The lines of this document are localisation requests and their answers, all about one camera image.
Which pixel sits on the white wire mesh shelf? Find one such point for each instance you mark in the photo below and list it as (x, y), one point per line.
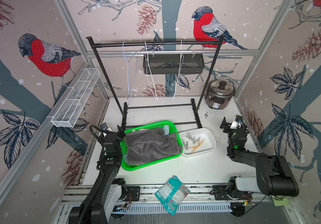
(71, 108)

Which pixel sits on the light blue wire hanger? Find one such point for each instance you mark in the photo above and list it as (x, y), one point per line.
(130, 89)

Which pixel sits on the teal snack packet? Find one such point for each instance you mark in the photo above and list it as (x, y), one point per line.
(171, 194)

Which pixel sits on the white wire hanger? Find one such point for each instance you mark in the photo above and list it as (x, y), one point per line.
(153, 90)
(179, 72)

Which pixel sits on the silver rice cooker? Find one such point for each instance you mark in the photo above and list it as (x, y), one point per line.
(219, 94)

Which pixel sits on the white wire hanger front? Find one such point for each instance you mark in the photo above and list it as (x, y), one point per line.
(153, 90)

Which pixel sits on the light blue towel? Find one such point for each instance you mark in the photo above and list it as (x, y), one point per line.
(166, 130)

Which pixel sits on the black clothes rack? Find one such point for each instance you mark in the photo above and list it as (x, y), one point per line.
(124, 109)

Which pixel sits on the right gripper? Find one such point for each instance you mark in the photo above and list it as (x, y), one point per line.
(225, 124)

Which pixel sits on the white plastic tray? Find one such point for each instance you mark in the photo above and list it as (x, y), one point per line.
(208, 145)

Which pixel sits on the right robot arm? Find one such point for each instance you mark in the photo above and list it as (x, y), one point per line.
(273, 174)

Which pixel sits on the dark grey towel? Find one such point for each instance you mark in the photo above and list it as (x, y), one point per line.
(146, 146)

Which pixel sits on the green plastic basket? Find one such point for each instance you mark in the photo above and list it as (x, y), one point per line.
(150, 126)

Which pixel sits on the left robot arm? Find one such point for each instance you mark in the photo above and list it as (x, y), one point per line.
(107, 189)

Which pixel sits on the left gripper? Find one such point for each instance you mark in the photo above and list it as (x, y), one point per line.
(119, 136)

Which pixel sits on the black perforated wall basket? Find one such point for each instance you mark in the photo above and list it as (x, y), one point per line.
(169, 64)

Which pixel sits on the beige clothespin blue towel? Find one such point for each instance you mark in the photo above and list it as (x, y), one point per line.
(196, 141)
(191, 138)

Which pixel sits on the green yellow label card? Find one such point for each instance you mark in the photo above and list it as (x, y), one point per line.
(280, 201)

